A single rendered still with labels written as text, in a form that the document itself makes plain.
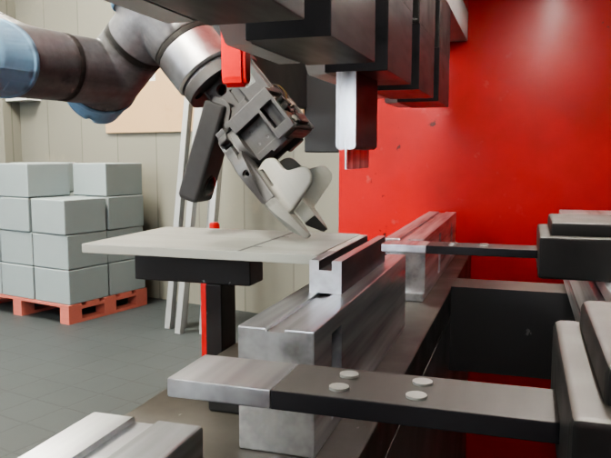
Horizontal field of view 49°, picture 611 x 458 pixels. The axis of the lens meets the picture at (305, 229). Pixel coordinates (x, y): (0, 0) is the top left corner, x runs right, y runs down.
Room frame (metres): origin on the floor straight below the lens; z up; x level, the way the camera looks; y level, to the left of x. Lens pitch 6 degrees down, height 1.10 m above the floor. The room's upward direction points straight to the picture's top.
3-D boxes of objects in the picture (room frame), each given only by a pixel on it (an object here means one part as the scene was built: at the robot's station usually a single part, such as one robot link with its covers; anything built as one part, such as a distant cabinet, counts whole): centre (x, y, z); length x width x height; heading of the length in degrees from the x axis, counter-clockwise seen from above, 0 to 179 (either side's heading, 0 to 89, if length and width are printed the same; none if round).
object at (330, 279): (0.70, -0.05, 0.99); 0.20 x 0.03 x 0.03; 162
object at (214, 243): (0.76, 0.09, 1.00); 0.26 x 0.18 x 0.01; 72
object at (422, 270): (1.24, -0.22, 0.92); 0.50 x 0.06 x 0.10; 162
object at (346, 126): (0.72, -0.05, 1.13); 0.10 x 0.02 x 0.10; 162
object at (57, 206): (4.83, 1.79, 0.52); 1.04 x 0.70 x 1.03; 59
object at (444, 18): (1.12, -0.18, 1.26); 0.15 x 0.09 x 0.17; 162
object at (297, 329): (0.66, -0.04, 0.92); 0.39 x 0.06 x 0.10; 162
